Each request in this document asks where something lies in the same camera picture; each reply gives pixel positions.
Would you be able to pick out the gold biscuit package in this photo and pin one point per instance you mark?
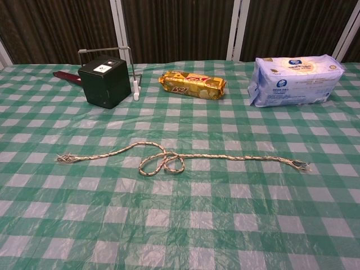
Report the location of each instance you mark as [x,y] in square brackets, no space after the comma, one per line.
[194,85]

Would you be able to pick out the light blue tissue pack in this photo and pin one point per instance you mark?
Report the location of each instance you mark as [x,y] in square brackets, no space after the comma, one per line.
[292,84]

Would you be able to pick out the black cube box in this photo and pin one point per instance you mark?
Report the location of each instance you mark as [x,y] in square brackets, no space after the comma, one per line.
[107,87]

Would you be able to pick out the white frame post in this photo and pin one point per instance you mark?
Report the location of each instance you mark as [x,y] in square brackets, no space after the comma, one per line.
[344,39]
[236,28]
[4,53]
[119,28]

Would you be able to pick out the green checkered tablecloth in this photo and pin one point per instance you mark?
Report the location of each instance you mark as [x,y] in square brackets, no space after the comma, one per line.
[180,219]

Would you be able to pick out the dark red flat box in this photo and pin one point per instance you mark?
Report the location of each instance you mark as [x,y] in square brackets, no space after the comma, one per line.
[67,77]

